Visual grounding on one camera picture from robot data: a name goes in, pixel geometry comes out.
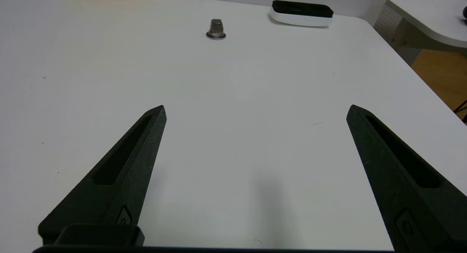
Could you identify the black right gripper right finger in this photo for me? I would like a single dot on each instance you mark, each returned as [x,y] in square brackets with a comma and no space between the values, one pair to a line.
[401,194]

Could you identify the white box with black top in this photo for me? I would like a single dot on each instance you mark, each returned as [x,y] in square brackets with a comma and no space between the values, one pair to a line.
[301,14]

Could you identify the white side table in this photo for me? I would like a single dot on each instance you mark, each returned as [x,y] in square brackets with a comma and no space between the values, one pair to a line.
[430,15]

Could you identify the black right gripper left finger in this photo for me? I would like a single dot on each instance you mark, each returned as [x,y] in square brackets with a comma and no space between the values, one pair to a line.
[109,198]

